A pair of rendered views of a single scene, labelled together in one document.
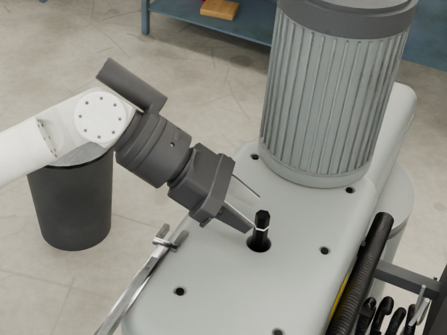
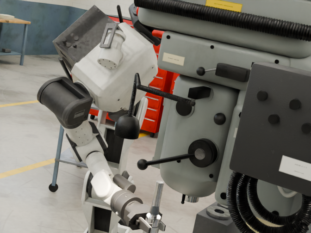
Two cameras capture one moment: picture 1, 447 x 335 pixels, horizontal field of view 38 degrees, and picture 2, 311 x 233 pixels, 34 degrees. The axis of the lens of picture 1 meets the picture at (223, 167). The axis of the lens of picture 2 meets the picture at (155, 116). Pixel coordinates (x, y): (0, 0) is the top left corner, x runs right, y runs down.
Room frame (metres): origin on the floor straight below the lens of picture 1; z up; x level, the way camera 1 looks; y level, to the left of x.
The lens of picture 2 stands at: (0.63, -1.43, 1.81)
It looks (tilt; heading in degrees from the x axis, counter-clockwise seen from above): 13 degrees down; 95
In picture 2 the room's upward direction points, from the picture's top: 11 degrees clockwise
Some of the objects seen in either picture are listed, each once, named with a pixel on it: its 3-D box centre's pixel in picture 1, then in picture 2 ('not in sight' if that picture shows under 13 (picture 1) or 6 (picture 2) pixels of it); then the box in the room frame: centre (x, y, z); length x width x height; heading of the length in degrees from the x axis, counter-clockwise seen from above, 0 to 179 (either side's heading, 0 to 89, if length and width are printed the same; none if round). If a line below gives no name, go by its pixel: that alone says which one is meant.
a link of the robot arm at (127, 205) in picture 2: not in sight; (135, 212); (0.50, 0.11, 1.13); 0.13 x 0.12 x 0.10; 43
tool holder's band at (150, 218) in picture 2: not in sight; (153, 217); (0.56, 0.04, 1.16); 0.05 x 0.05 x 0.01
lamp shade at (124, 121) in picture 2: not in sight; (127, 125); (0.44, 0.01, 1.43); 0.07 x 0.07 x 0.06
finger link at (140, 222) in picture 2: not in sight; (143, 226); (0.54, 0.02, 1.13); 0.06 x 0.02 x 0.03; 133
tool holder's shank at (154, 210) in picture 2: not in sight; (156, 199); (0.56, 0.04, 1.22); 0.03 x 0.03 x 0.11
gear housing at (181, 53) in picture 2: not in sight; (234, 62); (0.70, -0.08, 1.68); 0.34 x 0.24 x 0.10; 158
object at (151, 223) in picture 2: not in sight; (151, 227); (0.56, 0.04, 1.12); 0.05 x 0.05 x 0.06
